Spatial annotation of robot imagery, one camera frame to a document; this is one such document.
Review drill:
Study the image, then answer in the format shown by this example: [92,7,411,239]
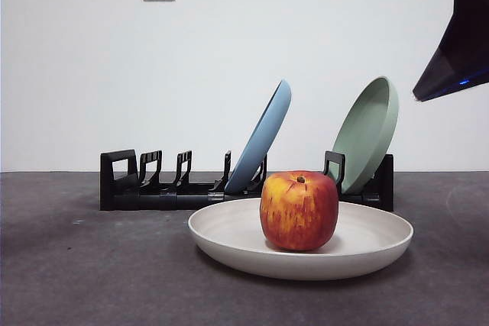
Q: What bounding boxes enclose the cream yellow plate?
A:
[187,198,415,280]

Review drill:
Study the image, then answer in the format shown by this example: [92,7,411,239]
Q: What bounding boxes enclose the blue plate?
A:
[223,79,292,194]

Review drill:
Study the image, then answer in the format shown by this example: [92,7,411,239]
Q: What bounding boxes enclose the black plate rack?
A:
[99,149,394,212]

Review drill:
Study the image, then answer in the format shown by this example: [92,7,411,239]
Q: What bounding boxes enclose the red yellow apple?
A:
[260,170,340,253]

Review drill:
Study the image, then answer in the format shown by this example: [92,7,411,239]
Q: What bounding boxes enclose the green plate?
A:
[330,76,400,195]

